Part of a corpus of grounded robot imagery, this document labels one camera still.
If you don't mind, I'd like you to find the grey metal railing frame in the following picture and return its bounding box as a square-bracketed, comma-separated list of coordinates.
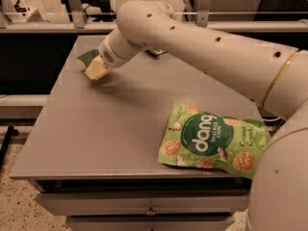
[1, 0, 308, 33]

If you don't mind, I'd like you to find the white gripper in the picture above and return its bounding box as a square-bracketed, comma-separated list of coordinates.
[85, 29, 146, 80]

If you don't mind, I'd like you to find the black pole on floor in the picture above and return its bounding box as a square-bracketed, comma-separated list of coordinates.
[0, 125, 19, 168]

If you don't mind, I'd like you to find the small green chip bag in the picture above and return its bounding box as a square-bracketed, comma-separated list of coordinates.
[146, 47, 166, 57]

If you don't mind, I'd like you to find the grey drawer cabinet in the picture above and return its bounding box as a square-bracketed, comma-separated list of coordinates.
[11, 36, 259, 219]

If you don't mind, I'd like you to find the upper grey drawer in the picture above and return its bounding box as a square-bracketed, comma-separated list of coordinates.
[36, 192, 247, 216]

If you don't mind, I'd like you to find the grey drawer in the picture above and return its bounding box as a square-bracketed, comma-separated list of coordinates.
[68, 216, 234, 231]
[36, 192, 247, 216]

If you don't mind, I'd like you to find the green and yellow sponge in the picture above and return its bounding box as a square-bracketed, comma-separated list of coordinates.
[76, 49, 99, 69]

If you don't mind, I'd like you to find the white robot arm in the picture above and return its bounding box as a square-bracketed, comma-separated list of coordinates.
[99, 0, 308, 231]

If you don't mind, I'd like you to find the lower grey drawer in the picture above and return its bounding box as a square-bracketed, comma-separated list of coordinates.
[68, 216, 234, 231]

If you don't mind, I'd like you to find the large green Dang chip bag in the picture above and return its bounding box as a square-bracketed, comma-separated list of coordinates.
[158, 104, 269, 179]

